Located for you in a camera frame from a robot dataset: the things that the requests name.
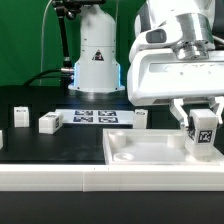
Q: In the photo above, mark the white U-shaped fence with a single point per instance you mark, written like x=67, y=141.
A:
x=88, y=178

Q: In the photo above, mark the white square tabletop part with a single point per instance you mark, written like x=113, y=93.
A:
x=151, y=147

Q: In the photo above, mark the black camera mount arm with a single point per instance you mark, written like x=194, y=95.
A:
x=68, y=9

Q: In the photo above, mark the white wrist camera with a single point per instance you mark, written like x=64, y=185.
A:
x=164, y=36

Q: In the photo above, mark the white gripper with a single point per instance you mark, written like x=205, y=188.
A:
x=157, y=77

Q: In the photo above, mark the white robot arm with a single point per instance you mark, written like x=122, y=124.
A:
x=97, y=71

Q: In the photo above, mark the white fiducial marker sheet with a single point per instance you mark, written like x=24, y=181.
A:
x=99, y=117

